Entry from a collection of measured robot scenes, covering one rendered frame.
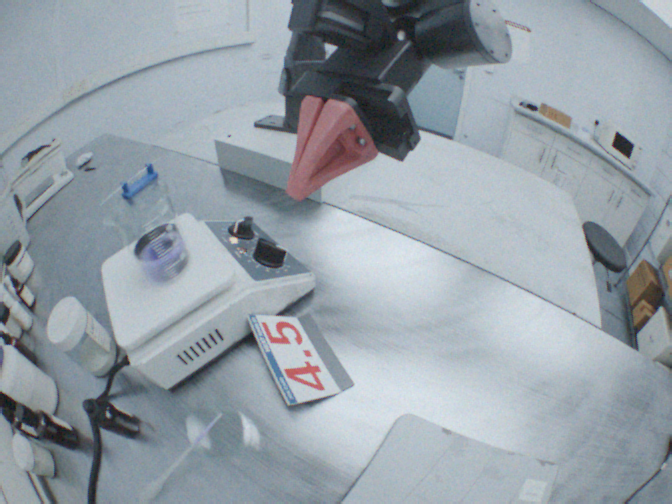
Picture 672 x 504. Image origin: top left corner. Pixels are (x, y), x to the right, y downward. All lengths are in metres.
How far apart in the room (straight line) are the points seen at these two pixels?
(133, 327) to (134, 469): 0.15
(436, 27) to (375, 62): 0.06
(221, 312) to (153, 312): 0.06
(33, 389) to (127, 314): 0.21
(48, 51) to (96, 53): 0.33
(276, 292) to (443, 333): 0.18
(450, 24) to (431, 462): 0.33
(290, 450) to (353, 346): 0.12
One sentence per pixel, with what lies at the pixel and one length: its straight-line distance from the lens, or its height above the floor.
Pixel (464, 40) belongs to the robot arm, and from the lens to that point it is 0.21.
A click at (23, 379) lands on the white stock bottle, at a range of 0.38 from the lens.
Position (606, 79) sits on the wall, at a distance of 3.27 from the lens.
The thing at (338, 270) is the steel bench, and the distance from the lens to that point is 0.33.
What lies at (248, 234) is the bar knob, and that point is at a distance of 0.31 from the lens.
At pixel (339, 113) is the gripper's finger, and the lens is 0.19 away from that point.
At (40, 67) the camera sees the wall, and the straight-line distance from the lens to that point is 1.74.
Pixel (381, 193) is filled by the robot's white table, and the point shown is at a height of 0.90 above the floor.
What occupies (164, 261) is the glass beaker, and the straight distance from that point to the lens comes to 0.22.
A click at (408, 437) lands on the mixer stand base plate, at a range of 0.24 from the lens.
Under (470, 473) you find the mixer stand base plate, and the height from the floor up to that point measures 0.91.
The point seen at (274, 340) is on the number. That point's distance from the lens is 0.24.
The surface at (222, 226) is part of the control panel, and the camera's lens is 0.32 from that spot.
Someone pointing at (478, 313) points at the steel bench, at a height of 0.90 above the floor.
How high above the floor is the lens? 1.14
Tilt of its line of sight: 45 degrees down
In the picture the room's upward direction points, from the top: 2 degrees clockwise
